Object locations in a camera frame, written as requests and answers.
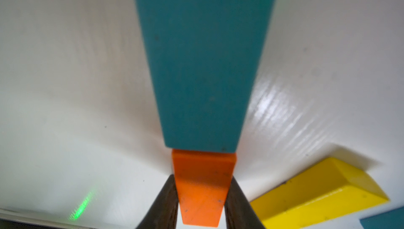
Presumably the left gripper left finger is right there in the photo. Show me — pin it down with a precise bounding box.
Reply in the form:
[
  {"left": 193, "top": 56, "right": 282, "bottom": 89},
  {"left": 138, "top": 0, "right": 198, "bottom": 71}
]
[{"left": 136, "top": 174, "right": 179, "bottom": 229}]

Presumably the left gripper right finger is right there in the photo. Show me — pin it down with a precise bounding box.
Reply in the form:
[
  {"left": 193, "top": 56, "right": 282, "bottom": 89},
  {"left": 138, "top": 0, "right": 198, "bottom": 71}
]
[{"left": 224, "top": 177, "right": 265, "bottom": 229}]

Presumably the teal long block diagonal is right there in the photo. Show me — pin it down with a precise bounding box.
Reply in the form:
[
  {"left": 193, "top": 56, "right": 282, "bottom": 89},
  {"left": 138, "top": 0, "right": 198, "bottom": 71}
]
[{"left": 135, "top": 0, "right": 275, "bottom": 153}]

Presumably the orange rectangular block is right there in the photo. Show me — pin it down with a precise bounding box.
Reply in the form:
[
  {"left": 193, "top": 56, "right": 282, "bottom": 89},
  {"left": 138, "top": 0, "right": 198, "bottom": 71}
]
[{"left": 171, "top": 150, "right": 237, "bottom": 228}]

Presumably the yellow rectangular block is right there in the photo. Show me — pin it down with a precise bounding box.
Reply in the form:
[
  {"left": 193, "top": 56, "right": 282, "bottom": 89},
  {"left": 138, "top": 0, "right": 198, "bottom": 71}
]
[{"left": 251, "top": 157, "right": 389, "bottom": 229}]

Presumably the teal long block upright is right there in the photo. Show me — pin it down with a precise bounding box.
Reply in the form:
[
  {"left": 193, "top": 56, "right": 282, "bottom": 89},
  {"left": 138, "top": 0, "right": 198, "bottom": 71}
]
[{"left": 360, "top": 207, "right": 404, "bottom": 229}]

